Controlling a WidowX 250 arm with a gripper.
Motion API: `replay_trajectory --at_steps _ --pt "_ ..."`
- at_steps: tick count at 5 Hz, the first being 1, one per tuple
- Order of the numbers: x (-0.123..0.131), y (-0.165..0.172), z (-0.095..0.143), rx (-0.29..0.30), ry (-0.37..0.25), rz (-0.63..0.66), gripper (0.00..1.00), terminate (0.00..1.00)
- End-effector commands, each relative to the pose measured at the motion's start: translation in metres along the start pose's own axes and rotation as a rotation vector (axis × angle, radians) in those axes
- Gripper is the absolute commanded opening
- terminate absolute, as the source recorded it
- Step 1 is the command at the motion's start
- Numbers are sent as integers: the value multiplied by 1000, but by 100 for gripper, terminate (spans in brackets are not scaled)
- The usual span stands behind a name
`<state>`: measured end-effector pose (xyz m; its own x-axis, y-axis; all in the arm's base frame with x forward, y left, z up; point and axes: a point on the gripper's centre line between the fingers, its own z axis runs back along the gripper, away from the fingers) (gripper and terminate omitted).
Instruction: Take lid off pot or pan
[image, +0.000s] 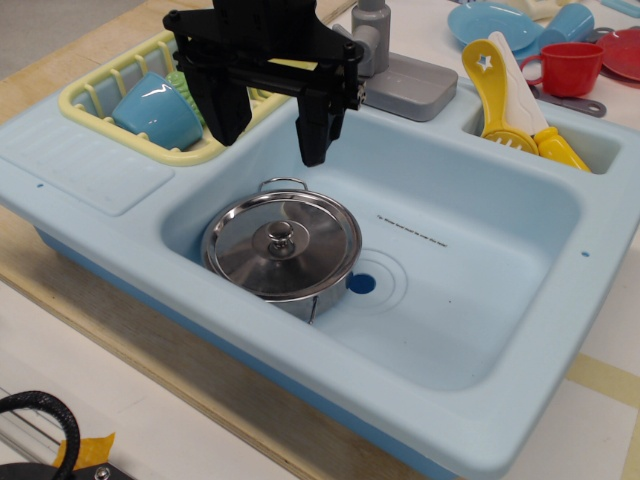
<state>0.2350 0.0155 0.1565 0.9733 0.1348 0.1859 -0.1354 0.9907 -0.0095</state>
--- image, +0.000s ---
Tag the yellow slotted spatula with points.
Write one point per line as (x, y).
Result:
(486, 68)

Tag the shiny steel pot lid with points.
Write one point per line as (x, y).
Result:
(281, 247)

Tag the blue plastic cup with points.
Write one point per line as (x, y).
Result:
(573, 23)

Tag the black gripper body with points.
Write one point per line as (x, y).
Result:
(280, 46)

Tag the white yellow toy knife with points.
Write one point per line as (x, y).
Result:
(523, 112)

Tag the green plastic item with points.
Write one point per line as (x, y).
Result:
(178, 81)

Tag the blue plastic plate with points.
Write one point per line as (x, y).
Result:
(477, 20)

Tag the red plastic plate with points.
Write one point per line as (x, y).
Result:
(621, 53)

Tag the black metal bracket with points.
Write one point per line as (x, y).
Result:
(35, 471)

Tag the yellow tape piece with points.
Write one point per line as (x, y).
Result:
(94, 451)

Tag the blue plastic bowl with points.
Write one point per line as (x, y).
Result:
(155, 108)

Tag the small steel pot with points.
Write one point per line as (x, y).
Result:
(300, 300)

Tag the pale yellow dish rack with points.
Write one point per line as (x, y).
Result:
(90, 101)

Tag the grey plastic utensil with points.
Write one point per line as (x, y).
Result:
(586, 106)

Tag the light blue toy sink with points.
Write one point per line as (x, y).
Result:
(490, 265)

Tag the grey toy faucet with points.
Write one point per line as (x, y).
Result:
(400, 85)

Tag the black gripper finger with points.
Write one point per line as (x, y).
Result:
(223, 104)
(319, 123)

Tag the cream plastic item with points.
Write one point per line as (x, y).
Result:
(539, 9)

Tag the red plastic cup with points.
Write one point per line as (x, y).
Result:
(567, 69)

